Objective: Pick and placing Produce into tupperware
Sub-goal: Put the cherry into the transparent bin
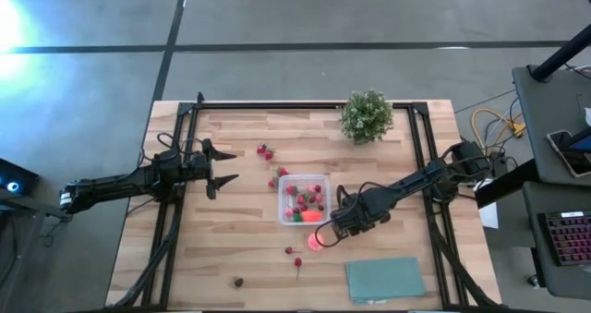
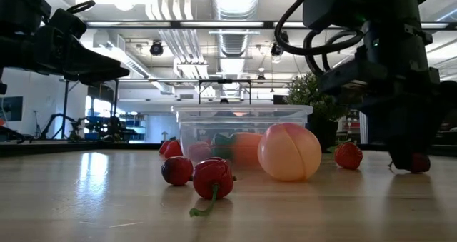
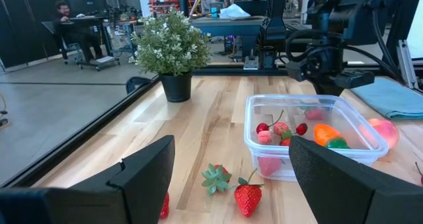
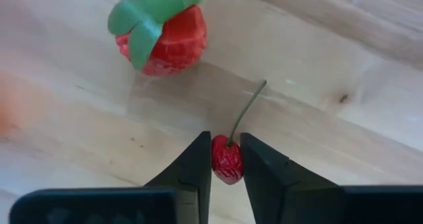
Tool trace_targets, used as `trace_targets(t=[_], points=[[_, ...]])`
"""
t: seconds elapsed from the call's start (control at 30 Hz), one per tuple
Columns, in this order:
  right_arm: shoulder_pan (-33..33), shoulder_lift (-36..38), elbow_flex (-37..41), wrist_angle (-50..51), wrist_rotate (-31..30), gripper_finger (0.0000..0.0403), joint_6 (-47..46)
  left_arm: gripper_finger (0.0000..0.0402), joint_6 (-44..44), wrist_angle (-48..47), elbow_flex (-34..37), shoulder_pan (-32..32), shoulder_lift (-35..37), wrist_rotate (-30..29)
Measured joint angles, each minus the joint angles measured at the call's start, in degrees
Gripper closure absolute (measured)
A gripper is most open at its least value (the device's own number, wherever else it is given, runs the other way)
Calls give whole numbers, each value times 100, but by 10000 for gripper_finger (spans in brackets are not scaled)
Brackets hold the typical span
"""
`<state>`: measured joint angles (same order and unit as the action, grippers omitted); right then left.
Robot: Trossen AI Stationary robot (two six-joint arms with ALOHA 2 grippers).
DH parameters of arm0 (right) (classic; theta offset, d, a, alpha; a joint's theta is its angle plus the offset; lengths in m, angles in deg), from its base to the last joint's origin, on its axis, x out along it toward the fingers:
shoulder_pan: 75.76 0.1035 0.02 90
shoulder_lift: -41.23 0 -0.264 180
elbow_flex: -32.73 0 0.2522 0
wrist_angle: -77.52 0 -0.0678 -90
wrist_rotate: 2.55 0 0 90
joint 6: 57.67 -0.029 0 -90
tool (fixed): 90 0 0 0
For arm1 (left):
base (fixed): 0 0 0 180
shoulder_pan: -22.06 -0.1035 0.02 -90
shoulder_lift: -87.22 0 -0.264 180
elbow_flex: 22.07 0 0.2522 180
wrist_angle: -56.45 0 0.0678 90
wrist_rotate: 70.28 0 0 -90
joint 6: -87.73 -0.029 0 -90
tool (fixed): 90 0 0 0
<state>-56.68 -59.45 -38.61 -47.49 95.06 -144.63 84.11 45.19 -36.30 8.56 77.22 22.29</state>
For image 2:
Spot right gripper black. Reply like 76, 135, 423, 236
356, 23, 444, 173

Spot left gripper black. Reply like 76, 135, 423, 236
0, 24, 131, 87

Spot red cherry thin stem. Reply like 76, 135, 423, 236
408, 151, 432, 174

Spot pink orange toy peach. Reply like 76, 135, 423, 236
257, 123, 323, 183

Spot dark red cherry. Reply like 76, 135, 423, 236
160, 156, 194, 187

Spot pink red round fruit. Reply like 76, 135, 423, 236
187, 141, 212, 163

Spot orange carrot green top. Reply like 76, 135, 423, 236
212, 132, 265, 167

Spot red cherry green stem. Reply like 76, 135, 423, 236
188, 158, 238, 219

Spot clear plastic tupperware container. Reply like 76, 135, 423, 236
172, 104, 314, 166

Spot black stand pole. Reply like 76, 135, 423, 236
51, 79, 72, 140

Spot black ceiling spotlight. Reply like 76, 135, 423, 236
149, 40, 164, 56
270, 31, 290, 57

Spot green potted plant black pot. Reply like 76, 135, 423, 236
285, 71, 354, 154

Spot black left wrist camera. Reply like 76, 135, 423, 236
48, 6, 88, 40

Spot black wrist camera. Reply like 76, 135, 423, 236
318, 61, 363, 95
48, 6, 88, 40

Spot black aluminium table frame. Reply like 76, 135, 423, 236
0, 141, 457, 158

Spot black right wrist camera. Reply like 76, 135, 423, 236
318, 61, 363, 95

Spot dark wall monitor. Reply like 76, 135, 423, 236
0, 96, 24, 122

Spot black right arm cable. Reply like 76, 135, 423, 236
273, 0, 365, 77

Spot black overhead frame beam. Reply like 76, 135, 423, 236
84, 19, 457, 31

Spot distant black rig frame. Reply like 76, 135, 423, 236
197, 79, 253, 106

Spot silver ventilation duct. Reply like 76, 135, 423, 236
212, 0, 261, 59

